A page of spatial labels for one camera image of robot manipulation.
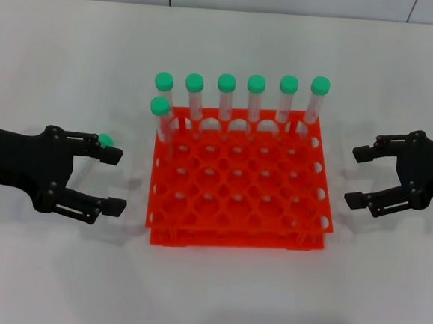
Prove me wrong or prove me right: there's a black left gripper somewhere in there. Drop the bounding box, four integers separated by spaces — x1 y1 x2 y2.
0 121 133 229

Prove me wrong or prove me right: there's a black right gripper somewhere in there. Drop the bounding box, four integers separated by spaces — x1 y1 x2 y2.
342 125 433 223

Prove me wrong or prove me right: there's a green-capped clear test tube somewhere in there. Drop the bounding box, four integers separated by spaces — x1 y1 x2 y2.
244 73 268 124
214 72 239 123
181 72 209 132
150 70 179 129
145 95 179 159
302 75 332 126
66 130 117 195
275 73 301 125

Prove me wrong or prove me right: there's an orange plastic test tube rack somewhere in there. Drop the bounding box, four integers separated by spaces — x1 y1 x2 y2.
142 99 345 261

